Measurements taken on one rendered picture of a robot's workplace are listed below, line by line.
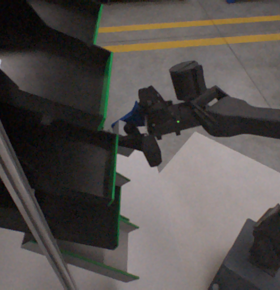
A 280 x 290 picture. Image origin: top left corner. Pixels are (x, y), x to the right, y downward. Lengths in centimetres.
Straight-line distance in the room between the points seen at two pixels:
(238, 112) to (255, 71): 277
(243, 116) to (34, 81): 34
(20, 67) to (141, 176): 79
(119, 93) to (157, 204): 188
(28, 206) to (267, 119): 38
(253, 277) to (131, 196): 47
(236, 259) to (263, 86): 249
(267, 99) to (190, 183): 199
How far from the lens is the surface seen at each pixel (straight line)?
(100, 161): 50
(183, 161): 115
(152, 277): 93
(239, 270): 76
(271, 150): 252
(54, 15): 51
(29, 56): 39
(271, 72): 336
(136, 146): 63
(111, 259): 77
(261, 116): 53
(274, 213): 67
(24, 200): 42
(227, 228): 103
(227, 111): 55
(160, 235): 98
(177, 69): 59
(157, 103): 57
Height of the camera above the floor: 175
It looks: 48 degrees down
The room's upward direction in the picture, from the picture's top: straight up
